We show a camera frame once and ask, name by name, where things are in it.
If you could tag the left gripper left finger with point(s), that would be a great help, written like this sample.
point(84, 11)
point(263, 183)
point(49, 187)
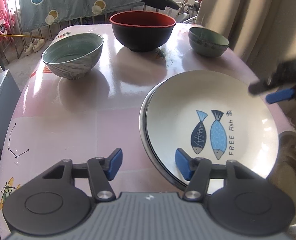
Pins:
point(99, 171)

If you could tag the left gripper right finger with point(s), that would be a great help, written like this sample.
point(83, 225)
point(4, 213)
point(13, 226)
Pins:
point(199, 171)

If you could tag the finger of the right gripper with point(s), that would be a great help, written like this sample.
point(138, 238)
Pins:
point(282, 95)
point(284, 74)

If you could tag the white fish print plate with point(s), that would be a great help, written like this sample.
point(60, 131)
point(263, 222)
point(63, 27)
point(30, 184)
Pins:
point(211, 115)

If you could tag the stainless steel bowl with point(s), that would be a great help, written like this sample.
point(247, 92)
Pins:
point(283, 174)

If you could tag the small dark green bowl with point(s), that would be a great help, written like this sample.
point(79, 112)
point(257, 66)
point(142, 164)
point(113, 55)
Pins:
point(206, 42)

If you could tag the marbled grey green bowl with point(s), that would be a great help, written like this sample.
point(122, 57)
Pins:
point(74, 56)

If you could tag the red and black bowl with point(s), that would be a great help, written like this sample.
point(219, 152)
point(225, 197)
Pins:
point(142, 31)

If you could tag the beige curtain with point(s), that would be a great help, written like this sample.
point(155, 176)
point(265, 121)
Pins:
point(261, 33)

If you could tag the pink patterned tablecloth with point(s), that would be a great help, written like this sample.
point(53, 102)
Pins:
point(57, 119)

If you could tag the grey storage box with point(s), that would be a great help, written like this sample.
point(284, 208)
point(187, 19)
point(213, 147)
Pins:
point(9, 96)

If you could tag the white sneakers pair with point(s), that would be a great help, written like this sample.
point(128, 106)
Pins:
point(34, 46)

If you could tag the black bicycle seat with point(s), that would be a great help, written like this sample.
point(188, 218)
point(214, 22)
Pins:
point(161, 4)

